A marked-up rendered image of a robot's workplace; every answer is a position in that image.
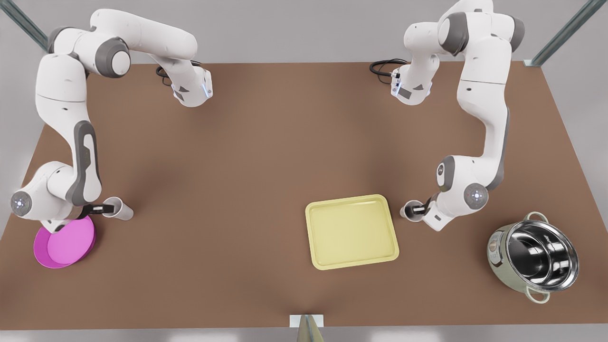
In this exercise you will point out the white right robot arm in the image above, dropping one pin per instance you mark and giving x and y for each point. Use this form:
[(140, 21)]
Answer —
[(61, 95)]

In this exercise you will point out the stainless steel pot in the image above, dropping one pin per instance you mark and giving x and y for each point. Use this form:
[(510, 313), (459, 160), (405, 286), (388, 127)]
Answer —
[(536, 256)]

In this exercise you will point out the pale yellow rectangular tray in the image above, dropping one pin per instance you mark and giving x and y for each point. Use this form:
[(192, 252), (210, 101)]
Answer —
[(351, 232)]

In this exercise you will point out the white IKEA cup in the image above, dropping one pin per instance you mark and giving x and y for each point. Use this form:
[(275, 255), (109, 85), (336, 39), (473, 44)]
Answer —
[(121, 211), (408, 216)]

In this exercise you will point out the silver frame post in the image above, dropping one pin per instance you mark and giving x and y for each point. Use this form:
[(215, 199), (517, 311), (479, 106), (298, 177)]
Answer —
[(308, 330), (565, 31), (23, 21)]

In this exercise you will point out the pink round plate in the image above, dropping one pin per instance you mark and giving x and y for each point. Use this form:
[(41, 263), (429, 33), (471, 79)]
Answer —
[(66, 244)]

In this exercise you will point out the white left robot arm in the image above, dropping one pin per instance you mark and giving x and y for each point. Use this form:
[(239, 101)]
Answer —
[(484, 71)]

